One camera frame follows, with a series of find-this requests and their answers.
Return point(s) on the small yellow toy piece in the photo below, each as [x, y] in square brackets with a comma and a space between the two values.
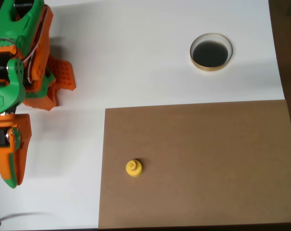
[134, 169]

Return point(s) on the orange robot base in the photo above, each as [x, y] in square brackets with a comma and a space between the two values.
[63, 74]

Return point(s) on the white paper sheet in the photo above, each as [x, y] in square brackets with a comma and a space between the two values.
[135, 72]

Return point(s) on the orange gripper black servo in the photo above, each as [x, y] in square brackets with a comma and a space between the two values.
[19, 131]

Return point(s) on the round dish with gold rim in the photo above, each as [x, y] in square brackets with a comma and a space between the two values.
[210, 54]

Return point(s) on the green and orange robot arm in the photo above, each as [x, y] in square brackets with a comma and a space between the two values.
[20, 29]

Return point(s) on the brown fibreboard panel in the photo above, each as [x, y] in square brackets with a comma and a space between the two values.
[195, 163]

